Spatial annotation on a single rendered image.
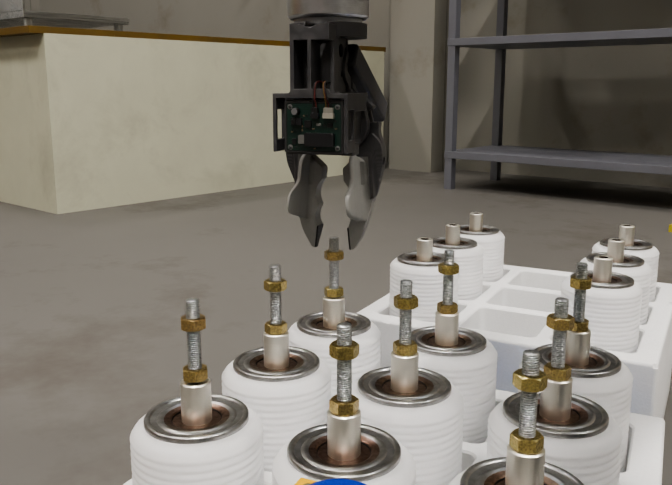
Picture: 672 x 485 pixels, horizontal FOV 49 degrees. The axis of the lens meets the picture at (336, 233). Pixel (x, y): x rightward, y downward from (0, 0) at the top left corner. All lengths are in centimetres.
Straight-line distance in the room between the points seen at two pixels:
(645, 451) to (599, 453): 16
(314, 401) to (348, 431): 14
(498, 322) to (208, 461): 63
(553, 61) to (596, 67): 24
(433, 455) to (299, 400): 12
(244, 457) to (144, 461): 7
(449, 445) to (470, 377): 10
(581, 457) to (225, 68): 308
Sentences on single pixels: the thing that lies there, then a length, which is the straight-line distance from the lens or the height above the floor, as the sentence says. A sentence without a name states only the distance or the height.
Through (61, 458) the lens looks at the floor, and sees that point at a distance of 109.
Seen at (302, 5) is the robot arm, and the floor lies 56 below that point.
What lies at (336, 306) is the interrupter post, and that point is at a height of 27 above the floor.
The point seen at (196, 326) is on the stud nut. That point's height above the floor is 32.
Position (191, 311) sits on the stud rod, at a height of 33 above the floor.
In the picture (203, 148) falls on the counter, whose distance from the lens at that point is 340.
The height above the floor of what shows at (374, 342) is 24.
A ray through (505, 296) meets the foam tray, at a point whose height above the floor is 16.
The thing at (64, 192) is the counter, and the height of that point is 8.
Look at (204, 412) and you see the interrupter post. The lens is 55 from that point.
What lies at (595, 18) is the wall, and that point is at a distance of 405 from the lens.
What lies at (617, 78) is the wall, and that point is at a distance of 399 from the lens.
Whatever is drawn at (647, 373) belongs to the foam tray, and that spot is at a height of 17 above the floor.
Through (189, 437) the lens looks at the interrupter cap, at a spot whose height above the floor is 25.
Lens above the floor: 49
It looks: 11 degrees down
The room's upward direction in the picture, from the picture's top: straight up
